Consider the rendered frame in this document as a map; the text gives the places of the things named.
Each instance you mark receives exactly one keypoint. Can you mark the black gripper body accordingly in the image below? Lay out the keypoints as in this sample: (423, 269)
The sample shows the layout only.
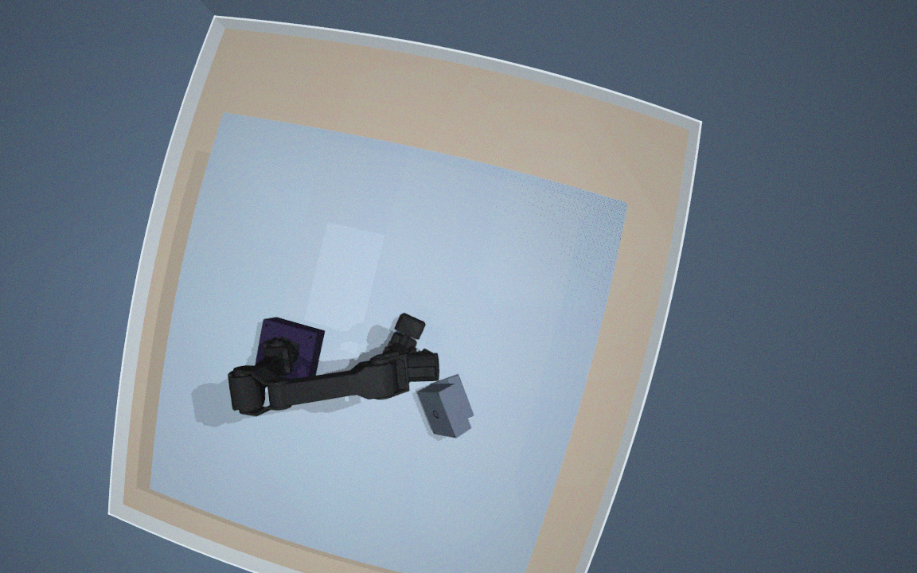
(411, 327)

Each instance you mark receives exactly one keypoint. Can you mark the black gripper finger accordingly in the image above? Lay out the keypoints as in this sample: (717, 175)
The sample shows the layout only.
(413, 340)

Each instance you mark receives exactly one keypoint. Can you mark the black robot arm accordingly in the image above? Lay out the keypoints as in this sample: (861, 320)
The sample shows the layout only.
(374, 379)

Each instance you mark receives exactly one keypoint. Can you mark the dark grey sloped panel with hole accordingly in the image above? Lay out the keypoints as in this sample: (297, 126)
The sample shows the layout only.
(447, 407)

